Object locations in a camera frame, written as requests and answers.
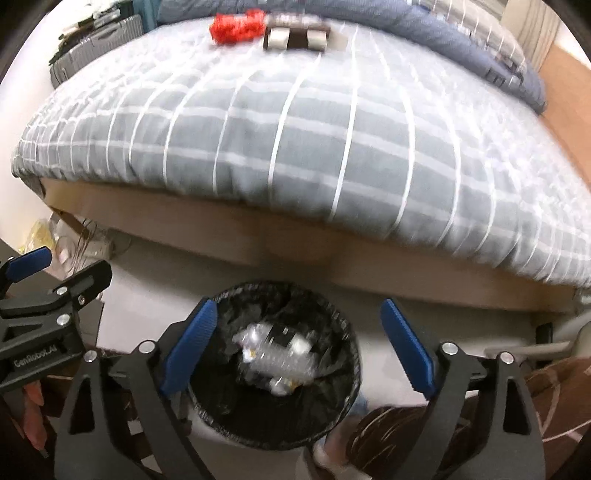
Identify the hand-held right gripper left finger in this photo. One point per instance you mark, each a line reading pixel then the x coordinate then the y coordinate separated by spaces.
pixel 189 350

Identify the wooden bed frame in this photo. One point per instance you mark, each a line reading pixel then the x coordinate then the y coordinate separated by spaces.
pixel 300 249

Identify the beige curtain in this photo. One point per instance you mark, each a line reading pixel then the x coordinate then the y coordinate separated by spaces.
pixel 531 23

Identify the grey checked pillow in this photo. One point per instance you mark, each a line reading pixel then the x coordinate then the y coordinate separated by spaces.
pixel 485 32

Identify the trash bin with black bag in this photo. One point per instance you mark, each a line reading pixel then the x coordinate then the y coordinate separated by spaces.
pixel 231 415

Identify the person's left hand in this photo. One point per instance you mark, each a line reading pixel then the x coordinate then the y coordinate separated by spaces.
pixel 34 415

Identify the grey suitcase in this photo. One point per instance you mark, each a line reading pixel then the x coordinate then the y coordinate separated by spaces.
pixel 92 50

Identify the blue striped quilt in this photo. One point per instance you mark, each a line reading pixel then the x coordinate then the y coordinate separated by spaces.
pixel 461 41

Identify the red plastic wrapper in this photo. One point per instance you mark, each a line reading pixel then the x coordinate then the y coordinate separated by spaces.
pixel 235 27

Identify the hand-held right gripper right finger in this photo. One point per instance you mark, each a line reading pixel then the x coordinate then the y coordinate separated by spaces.
pixel 408 350

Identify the yellow plastic bag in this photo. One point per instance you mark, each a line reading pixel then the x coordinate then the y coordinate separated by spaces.
pixel 39 237

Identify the clear plastic bottle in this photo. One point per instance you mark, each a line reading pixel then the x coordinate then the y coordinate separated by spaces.
pixel 277 364

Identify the brown cardboard box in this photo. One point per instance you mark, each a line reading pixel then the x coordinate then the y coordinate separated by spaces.
pixel 298 40

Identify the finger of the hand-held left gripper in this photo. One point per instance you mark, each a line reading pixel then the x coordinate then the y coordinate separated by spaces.
pixel 30 265
pixel 87 279

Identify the wooden headboard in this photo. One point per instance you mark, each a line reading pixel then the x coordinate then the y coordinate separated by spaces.
pixel 568 92

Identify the teal suitcase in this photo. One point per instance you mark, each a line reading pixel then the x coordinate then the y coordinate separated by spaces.
pixel 144 7

